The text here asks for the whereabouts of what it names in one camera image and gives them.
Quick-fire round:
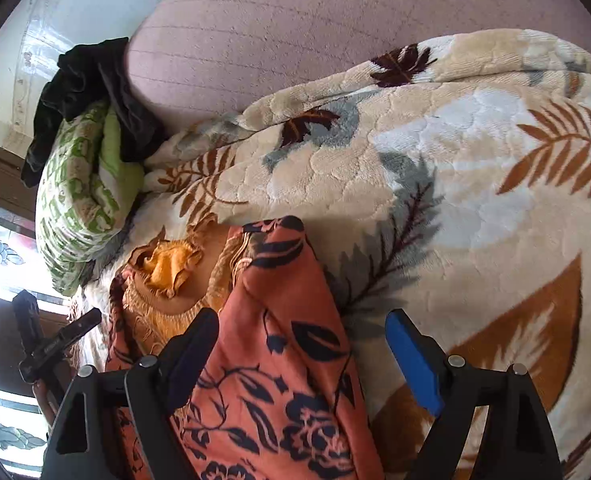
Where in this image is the green white patterned pillow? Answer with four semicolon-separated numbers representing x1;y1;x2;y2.
36;102;144;296

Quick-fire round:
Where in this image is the orange floral garment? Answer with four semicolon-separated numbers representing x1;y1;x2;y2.
106;216;383;479

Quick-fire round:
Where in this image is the black cloth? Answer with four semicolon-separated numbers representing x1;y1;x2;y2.
21;37;165;188

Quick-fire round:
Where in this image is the cream leaf-print blanket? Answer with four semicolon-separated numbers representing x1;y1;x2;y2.
75;29;591;479

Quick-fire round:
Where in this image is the pink mattress sheet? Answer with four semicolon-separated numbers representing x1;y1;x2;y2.
126;0;591;131

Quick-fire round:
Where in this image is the stained glass window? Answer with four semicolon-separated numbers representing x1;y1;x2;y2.
0;207;66;479

